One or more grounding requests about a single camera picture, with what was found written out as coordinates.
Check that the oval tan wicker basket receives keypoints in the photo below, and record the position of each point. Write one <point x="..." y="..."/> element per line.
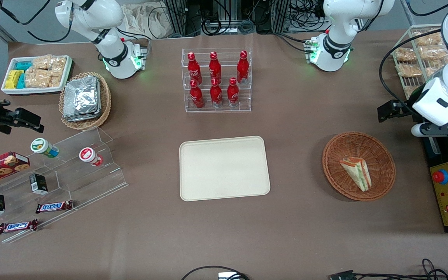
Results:
<point x="106" y="97"/>

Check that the small white device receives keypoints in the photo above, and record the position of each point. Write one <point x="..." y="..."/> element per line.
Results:
<point x="227" y="276"/>

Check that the clear acrylic stepped shelf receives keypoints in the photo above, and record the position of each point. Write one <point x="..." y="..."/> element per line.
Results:
<point x="91" y="182"/>

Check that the green lid yoghurt cup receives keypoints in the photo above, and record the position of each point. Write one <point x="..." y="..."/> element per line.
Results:
<point x="41" y="146"/>

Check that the aluminium frame post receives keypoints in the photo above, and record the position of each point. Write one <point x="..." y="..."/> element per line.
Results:
<point x="280" y="15"/>
<point x="177" y="15"/>

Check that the red lid yoghurt cup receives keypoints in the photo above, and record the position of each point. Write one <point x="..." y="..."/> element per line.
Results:
<point x="88" y="154"/>

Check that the brown snickers bar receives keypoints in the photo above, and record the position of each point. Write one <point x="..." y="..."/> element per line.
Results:
<point x="17" y="226"/>
<point x="53" y="207"/>

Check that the yellow snack packet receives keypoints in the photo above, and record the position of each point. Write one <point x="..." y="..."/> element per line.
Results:
<point x="13" y="79"/>

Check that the clear bag of crackers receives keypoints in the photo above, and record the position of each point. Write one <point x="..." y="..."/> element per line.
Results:
<point x="55" y="81"/>
<point x="58" y="65"/>
<point x="42" y="62"/>
<point x="37" y="79"/>

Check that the round brown wicker basket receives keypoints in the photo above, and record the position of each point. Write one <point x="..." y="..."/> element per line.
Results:
<point x="340" y="147"/>

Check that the white rectangular snack tray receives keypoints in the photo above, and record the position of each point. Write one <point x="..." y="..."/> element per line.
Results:
<point x="33" y="91"/>

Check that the clear acrylic bottle rack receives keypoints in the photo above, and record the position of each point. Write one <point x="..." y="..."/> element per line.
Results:
<point x="247" y="105"/>

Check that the red emergency stop button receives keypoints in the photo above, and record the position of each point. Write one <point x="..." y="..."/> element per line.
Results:
<point x="440" y="176"/>

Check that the teal snack packet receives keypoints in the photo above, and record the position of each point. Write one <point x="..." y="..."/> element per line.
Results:
<point x="23" y="65"/>
<point x="21" y="81"/>

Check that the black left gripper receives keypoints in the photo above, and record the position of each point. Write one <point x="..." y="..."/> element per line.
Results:
<point x="404" y="109"/>

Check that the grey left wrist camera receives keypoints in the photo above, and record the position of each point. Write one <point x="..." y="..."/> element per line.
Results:
<point x="417" y="130"/>

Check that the beige crumpled cloth bag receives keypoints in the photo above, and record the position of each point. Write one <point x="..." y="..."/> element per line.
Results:
<point x="146" y="19"/>

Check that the clear bag of pastries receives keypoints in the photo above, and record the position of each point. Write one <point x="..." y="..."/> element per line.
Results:
<point x="434" y="72"/>
<point x="408" y="70"/>
<point x="413" y="91"/>
<point x="405" y="54"/>
<point x="432" y="52"/>
<point x="428" y="39"/>

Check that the beige plastic serving tray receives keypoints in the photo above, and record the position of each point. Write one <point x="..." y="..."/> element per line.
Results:
<point x="216" y="167"/>

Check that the red tartan cookie box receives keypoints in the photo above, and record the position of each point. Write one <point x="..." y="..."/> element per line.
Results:
<point x="2" y="167"/>

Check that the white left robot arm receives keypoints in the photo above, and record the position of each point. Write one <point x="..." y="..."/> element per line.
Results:
<point x="335" y="54"/>

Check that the triangular sandwich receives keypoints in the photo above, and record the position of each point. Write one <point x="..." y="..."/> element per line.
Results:
<point x="358" y="173"/>

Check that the red cola bottle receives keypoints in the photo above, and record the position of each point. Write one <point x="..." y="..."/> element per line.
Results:
<point x="216" y="94"/>
<point x="194" y="70"/>
<point x="196" y="96"/>
<point x="233" y="93"/>
<point x="242" y="68"/>
<point x="215" y="68"/>

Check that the silver foil pouch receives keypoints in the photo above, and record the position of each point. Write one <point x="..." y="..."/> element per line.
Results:
<point x="91" y="118"/>
<point x="81" y="95"/>

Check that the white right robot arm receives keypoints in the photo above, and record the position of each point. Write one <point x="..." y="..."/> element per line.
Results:
<point x="117" y="62"/>

